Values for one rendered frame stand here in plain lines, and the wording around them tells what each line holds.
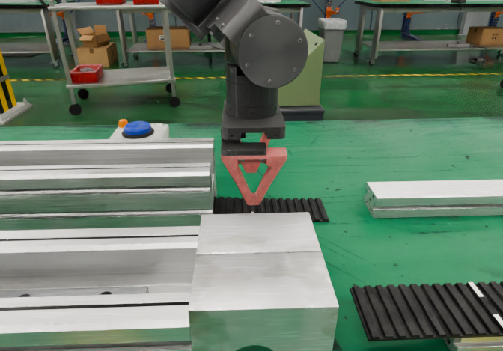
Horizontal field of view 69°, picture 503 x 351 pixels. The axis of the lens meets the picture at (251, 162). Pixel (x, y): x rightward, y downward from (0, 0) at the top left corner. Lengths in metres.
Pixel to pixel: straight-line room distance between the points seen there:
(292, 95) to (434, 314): 0.64
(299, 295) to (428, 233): 0.28
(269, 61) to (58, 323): 0.23
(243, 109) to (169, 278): 0.18
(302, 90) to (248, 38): 0.59
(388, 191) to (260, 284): 0.29
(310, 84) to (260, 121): 0.51
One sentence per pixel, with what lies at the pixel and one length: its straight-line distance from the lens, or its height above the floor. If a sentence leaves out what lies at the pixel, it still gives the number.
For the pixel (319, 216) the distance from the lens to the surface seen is 0.47.
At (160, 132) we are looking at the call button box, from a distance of 0.58.
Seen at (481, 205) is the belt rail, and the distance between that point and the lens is 0.55.
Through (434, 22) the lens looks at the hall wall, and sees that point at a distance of 9.03.
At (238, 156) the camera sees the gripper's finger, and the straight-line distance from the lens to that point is 0.37.
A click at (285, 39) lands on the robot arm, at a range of 0.30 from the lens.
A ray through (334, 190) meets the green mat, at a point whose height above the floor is 0.78.
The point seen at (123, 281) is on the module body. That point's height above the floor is 0.83.
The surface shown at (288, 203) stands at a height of 0.78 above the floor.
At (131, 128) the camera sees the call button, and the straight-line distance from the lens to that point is 0.57.
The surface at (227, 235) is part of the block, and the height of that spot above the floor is 0.87.
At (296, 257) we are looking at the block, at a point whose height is 0.87.
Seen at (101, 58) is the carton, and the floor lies 0.12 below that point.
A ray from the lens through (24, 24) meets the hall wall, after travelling 8.92.
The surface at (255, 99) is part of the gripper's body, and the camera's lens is 0.38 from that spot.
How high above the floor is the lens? 1.05
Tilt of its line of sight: 27 degrees down
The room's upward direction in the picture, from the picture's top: straight up
